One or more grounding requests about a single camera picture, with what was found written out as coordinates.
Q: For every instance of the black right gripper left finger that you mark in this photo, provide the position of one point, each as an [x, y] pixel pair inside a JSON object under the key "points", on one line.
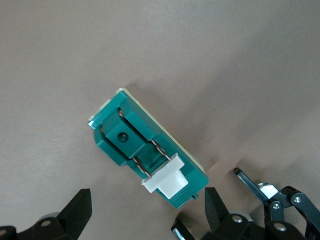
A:
{"points": [[72, 215]]}

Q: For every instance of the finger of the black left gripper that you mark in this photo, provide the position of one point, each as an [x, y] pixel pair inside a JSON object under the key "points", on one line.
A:
{"points": [[297, 212], [182, 231]]}

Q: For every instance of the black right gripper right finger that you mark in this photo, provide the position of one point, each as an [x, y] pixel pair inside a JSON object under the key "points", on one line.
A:
{"points": [[217, 217]]}

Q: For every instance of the green terminal block part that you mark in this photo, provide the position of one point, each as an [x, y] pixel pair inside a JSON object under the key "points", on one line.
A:
{"points": [[125, 140]]}

